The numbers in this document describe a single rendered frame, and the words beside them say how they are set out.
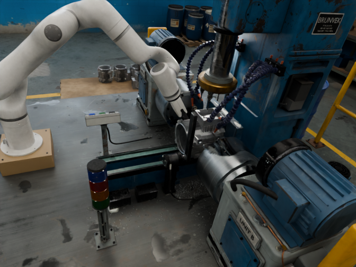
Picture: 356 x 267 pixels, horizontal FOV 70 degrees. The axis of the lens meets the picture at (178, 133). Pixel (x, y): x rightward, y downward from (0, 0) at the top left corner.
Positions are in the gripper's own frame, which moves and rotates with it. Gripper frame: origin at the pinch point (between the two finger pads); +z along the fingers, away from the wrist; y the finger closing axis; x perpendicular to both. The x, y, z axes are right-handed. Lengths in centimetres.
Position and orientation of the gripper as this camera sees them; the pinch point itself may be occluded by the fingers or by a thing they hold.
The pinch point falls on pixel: (184, 117)
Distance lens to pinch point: 129.9
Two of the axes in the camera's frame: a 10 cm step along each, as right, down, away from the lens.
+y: 3.7, 5.8, -7.3
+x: 8.5, -5.3, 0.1
